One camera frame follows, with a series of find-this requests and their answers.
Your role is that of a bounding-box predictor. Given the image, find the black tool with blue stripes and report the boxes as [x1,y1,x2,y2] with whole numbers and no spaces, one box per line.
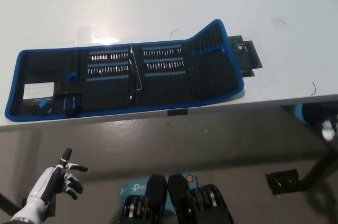
[61,96,80,118]

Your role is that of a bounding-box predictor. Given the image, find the short black tape strip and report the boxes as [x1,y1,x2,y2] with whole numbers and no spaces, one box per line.
[167,108,189,117]

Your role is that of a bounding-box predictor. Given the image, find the teal tp-link box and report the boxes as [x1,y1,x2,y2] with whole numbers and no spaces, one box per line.
[120,173,198,209]

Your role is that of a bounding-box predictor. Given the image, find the black robot body blocks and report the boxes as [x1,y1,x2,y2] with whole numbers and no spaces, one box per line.
[118,173,234,224]

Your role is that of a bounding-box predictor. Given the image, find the black toolkit case blue trim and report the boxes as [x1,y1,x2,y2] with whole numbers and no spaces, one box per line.
[4,18,245,122]

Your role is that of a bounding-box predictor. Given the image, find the blue black round object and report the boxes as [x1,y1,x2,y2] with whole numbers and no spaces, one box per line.
[291,103,338,125]

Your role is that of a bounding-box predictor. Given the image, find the black floor outlet plate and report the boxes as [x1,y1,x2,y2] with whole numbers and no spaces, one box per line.
[265,169,301,196]

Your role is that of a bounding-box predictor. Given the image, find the blue rolled strap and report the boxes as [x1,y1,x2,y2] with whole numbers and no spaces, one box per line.
[66,71,80,85]

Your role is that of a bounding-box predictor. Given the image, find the black square circuit board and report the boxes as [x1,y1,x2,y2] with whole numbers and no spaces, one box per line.
[228,35,264,77]

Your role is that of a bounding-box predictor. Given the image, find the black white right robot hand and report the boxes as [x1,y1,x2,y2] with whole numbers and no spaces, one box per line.
[321,119,335,141]

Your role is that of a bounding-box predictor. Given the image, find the white grid card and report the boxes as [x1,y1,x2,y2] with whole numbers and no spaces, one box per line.
[23,82,55,100]

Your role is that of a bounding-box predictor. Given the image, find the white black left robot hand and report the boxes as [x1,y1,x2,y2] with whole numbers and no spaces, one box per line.
[27,148,88,204]

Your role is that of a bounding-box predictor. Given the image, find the black table leg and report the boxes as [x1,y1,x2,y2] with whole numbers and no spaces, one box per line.
[298,139,338,191]

